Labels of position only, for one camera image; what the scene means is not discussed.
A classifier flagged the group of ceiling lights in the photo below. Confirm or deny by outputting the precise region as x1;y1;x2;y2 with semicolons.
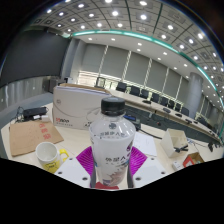
33;0;224;88

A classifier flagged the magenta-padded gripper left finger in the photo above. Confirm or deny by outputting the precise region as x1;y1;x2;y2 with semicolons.
54;145;98;189

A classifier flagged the clear black-capped drink bottle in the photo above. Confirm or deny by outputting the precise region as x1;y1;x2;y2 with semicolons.
88;96;137;188

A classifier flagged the small white plug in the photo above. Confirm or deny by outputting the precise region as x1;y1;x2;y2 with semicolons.
171;160;183;171

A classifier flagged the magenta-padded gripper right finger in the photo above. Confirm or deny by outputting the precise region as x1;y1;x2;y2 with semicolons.
126;145;168;190

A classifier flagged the black box with screen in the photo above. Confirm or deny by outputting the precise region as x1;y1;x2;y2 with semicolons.
122;113;142;132

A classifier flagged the large white cardboard box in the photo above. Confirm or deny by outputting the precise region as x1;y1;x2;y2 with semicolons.
51;83;112;131

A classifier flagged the small orange open box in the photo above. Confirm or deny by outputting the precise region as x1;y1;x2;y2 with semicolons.
182;152;205;168

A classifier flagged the white mug with yellow handle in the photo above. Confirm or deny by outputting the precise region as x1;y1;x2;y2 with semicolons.
35;141;70;174

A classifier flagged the white paper sheet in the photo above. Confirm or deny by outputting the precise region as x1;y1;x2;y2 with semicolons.
132;131;158;157

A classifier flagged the long curved conference desk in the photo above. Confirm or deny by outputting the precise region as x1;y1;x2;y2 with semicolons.
107;87;222;145

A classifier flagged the row of black office chairs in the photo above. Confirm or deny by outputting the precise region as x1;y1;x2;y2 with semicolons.
114;81;192;117

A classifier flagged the flat round red coaster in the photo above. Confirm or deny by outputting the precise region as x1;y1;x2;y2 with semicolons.
95;182;120;191

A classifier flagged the black cable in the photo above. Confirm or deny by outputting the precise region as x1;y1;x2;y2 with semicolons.
186;137;218;154

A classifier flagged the brown cardboard sheet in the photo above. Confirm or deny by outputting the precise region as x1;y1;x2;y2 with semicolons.
8;119;65;158

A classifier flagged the flat black device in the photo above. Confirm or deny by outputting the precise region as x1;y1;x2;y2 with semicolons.
22;106;48;121

